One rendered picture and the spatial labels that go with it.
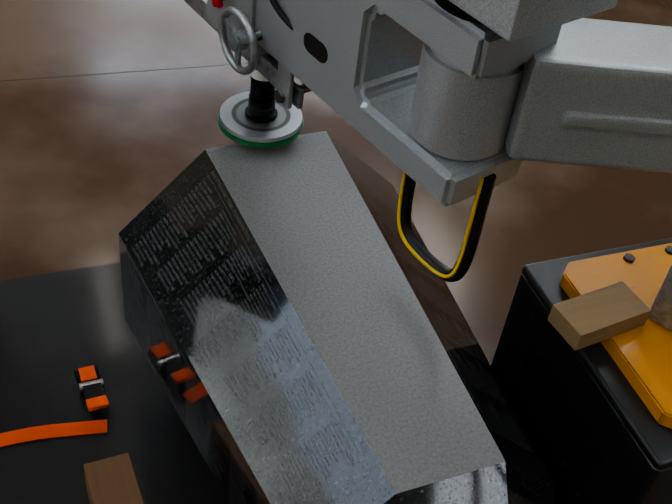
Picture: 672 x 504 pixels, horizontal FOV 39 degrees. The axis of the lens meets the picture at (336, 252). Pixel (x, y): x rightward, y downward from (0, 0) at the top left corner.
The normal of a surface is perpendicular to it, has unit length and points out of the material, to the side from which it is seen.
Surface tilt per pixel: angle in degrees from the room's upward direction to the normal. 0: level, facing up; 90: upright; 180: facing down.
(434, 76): 90
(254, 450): 45
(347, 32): 90
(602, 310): 0
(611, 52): 0
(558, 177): 0
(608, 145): 90
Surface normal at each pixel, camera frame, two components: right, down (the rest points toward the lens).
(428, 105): -0.76, 0.38
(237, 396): -0.57, -0.37
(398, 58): 0.58, 0.59
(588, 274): 0.10, -0.73
